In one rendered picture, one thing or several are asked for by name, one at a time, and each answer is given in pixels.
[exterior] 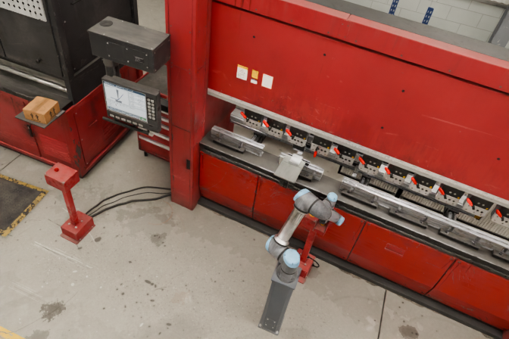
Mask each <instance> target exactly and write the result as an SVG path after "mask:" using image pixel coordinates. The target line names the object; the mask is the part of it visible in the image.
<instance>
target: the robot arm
mask: <svg viewBox="0 0 509 339"><path fill-rule="evenodd" d="M293 200H294V201H295V203H294V204H293V206H294V209H293V210H292V212H291V213H290V215H289V217H288V219H287V220H286V222H285V223H284V225H283V227H282V228H281V229H280V231H279V233H278V234H275V235H272V236H271V237H270V238H269V239H268V240H267V243H266V246H265V247H266V250H267V251H268V252H269V253H270V254H271V255H272V256H273V257H274V258H275V259H276V260H278V261H279V262H280V263H281V264H280V265H279V266H278V268H277V270H276V275H277V278H278V279H279V280H280V281H282V282H284V283H287V284H289V283H293V282H294V281H295V280H296V279H297V276H298V270H297V268H298V265H299V263H300V255H299V253H298V252H297V251H296V250H294V249H289V248H288V245H289V239H290V238H291V236H292V234H293V232H294V231H295V230H296V228H297V226H298V224H299V223H300V222H301V220H302V218H303V217H304V215H305V214H308V213H309V214H311V215H312V216H314V217H316V218H318V219H320V220H319V223H321V224H323V225H324V224H325V223H327V222H329V221H331V222H334V223H335V224H336V225H341V224H342V223H343V222H344V220H345V218H344V217H343V216H341V215H340V214H339V213H337V212H336V211H335V210H334V206H335V204H336V201H337V195H336V194H335V193H333V192H330V193H329V194H328V195H327V197H326V198H325V199H324V200H323V201H322V200H320V199H319V198H318V197H316V196H315V195H314V194H312V193H311V191H309V190H307V189H306V188H305V189H302V190H300V192H298V193H297V194H296V195H295V196H294V199H293Z"/></svg>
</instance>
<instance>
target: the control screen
mask: <svg viewBox="0 0 509 339"><path fill-rule="evenodd" d="M103 82H104V87H105V96H106V101H107V106H108V109H110V110H114V111H116V112H119V113H122V114H126V115H128V116H131V117H135V118H137V119H140V120H144V121H146V122H147V116H146V107H145V95H144V94H142V93H139V92H135V91H133V90H130V89H126V88H124V87H121V86H117V85H115V84H112V83H109V82H105V81H103ZM114 104H118V107H117V106H114Z"/></svg>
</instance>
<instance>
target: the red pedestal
mask: <svg viewBox="0 0 509 339"><path fill-rule="evenodd" d="M44 176H45V180H46V182H47V184H48V185H51V186H53V187H55V188H57V189H59V190H61V191H62V193H63V196H64V200H65V204H66V206H67V210H68V213H69V216H70V218H69V219H68V220H67V221H66V222H65V223H64V224H63V225H62V226H61V231H62V233H61V234H60V236H61V237H62V238H65V239H67V240H68V241H71V242H72V243H74V244H79V243H80V242H81V240H82V239H83V238H84V237H85V236H86V235H87V234H88V233H89V232H90V231H91V230H92V229H93V228H94V227H95V224H94V222H93V218H92V217H91V216H88V215H86V214H85V213H82V212H80V211H76V208H75V205H74V202H73V197H72V194H71V191H70V190H71V189H72V187H74V186H75V184H77V183H78V182H79V181H80V178H79V174H78V171H77V170H75V169H72V168H70V167H68V166H66V165H64V164H62V163H59V162H57V163H56V164H55V165H54V166H53V167H52V168H51V169H49V170H48V171H47V172H45V173H44Z"/></svg>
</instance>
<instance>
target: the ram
mask: <svg viewBox="0 0 509 339"><path fill-rule="evenodd" d="M238 65H241V66H243V67H247V68H248V73H247V80H243V79H240V78H238V77H236V76H237V69H238ZM252 70H256V71H258V79H255V78H253V77H251V75H252ZM263 73H264V74H267V75H269V76H273V84H272V89H268V88H266V87H263V86H261V83H262V77H263ZM251 79H255V80H257V84H254V83H252V82H251ZM208 88H209V89H212V90H214V91H217V92H220V93H223V94H225V95H228V96H230V97H233V98H236V99H239V100H240V101H244V102H246V103H249V104H252V105H254V106H257V107H260V108H263V109H265V110H268V111H270V112H273V113H275V114H279V115H281V116H283V117H287V118H289V119H291V120H294V121H297V122H300V123H303V124H305V125H307V126H310V127H313V128H315V129H319V130H321V131H323V132H327V133H329V134H331V135H334V136H337V137H340V138H343V139H345V140H347V141H350V142H353V143H355V144H358V145H361V146H364V147H365V148H369V149H371V150H374V151H377V152H380V153H381V154H385V155H387V156H390V157H393V158H395V159H398V160H401V161H404V162H405V163H409V164H411V165H414V166H417V167H419V168H422V169H424V170H428V171H430V172H432V173H435V174H438V175H440V176H444V177H445V178H448V179H451V180H454V181H456V182H459V183H462V184H464V185H468V186H470V187H472V188H475V189H478V190H480V191H484V192H486V193H488V194H492V195H494V196H496V197H499V198H502V199H504V200H506V201H509V93H507V92H503V91H500V90H497V89H494V88H491V87H488V86H484V85H481V84H479V83H476V82H472V81H469V80H466V79H462V78H460V77H457V76H453V75H450V74H447V73H443V72H441V71H438V70H434V69H431V68H428V67H425V66H422V65H419V64H415V63H412V62H410V61H406V60H403V59H400V58H396V57H393V56H391V55H388V54H383V53H381V52H378V51H374V50H372V49H369V48H365V47H362V46H359V45H356V44H353V43H350V42H346V41H343V40H341V39H337V38H333V37H331V36H327V35H324V34H322V33H317V32H314V31H312V30H308V29H305V28H302V27H299V26H296V25H293V24H290V23H286V22H283V21H281V20H277V19H274V18H272V17H267V16H264V15H262V14H258V13H255V12H252V11H248V10H245V9H243V8H239V7H236V6H233V5H229V4H227V3H224V2H219V1H217V0H213V1H212V5H211V37H210V53H209V69H208ZM208 94H209V95H212V96H214V97H216V98H220V99H222V100H224V101H228V102H230V103H232V104H236V105H238V106H240V107H243V108H246V109H248V110H252V111H254V112H256V113H259V114H262V115H264V116H266V117H269V118H272V119H275V120H278V121H280V122H282V123H285V124H288V125H290V126H294V127H295V128H298V129H301V130H304V131H306V132H309V133H312V134H314V135H317V136H320V137H322V138H325V139H328V140H330V141H332V142H335V143H338V144H340V145H344V146H345V147H348V148H351V149H354V150H356V151H360V152H361V153H364V154H367V155H370V156H371V157H375V158H377V159H380V160H383V161H385V162H387V163H391V164H393V165H396V166H399V167H401V168H403V169H406V170H409V171H411V172H414V173H417V174H419V175H422V176H425V177H427V178H430V179H433V180H436V181H437V182H441V183H443V184H446V185H449V186H451V187H453V188H456V189H459V190H462V191H465V192H467V193H469V194H472V195H475V196H477V197H480V198H483V199H485V200H487V201H491V202H493V203H495V204H499V205H501V206H503V207H506V208H509V205H508V204H504V203H502V202H500V201H497V200H494V199H491V198H490V197H486V196H484V195H481V194H478V193H476V192H474V191H470V190H468V189H465V188H462V187H460V186H457V185H454V184H452V183H450V182H446V181H444V180H441V179H438V178H436V177H434V176H430V175H428V174H425V173H422V172H420V171H418V170H415V169H412V168H410V167H407V166H404V165H401V164H400V163H396V162H394V161H391V160H388V159H386V158H384V157H380V156H378V155H375V154H372V153H370V152H368V151H364V150H362V149H360V148H356V147H354V146H351V145H348V144H346V143H344V142H341V141H338V140H335V139H334V138H330V137H328V136H325V135H322V134H320V133H318V132H314V131H312V130H309V129H306V128H304V127H301V126H298V125H295V124H294V123H290V122H288V121H285V120H282V119H280V118H278V117H274V116H272V115H269V114H266V113H264V112H262V111H259V110H256V109H254V108H251V107H248V106H245V105H244V104H240V103H238V102H235V101H232V100H229V99H228V98H224V97H222V96H219V95H216V94H214V93H211V92H208Z"/></svg>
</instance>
